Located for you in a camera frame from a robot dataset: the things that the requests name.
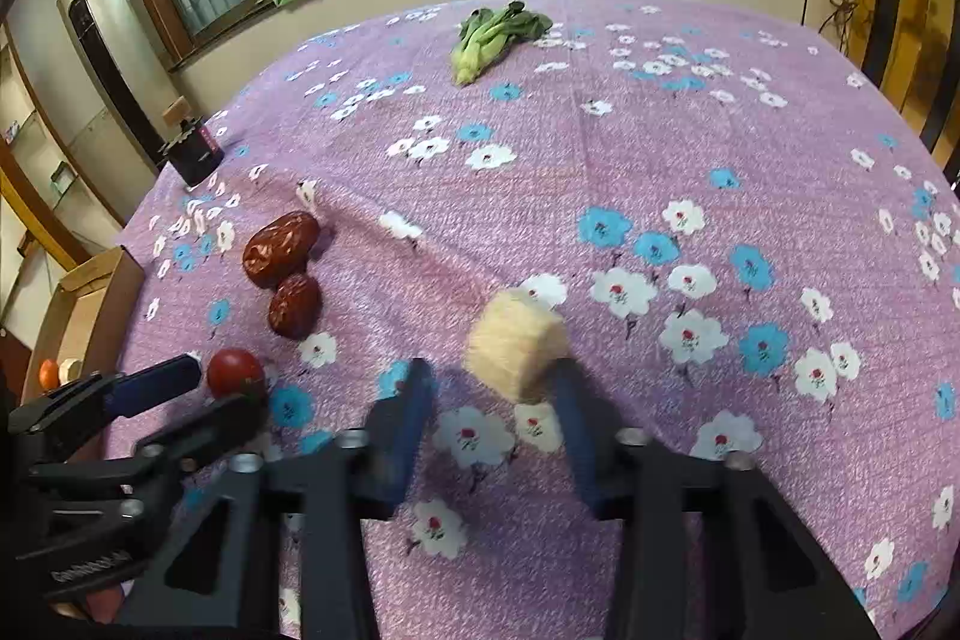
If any orange tangerine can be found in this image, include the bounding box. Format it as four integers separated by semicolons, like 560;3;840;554
37;359;60;393

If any red cherry tomato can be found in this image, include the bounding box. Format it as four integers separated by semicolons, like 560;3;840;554
206;347;265;398

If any small dark red jujube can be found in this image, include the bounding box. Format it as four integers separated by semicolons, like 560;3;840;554
268;273;322;341

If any white yam chunk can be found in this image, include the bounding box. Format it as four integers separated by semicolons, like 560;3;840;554
462;287;569;404
59;359;83;385

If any large dark red jujube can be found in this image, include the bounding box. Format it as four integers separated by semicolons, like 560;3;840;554
241;211;320;289

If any cardboard tray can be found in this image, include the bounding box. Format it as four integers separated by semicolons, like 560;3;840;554
17;245;147;462

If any black holder with cork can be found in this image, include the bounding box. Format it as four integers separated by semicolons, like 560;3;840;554
161;119;224;187

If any purple floral tablecloth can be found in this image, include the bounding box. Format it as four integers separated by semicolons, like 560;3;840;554
119;0;958;638

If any white standing air conditioner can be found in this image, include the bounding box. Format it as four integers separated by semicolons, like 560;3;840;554
57;0;179;172

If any green bok choy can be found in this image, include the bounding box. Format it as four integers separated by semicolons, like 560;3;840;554
451;0;553;88

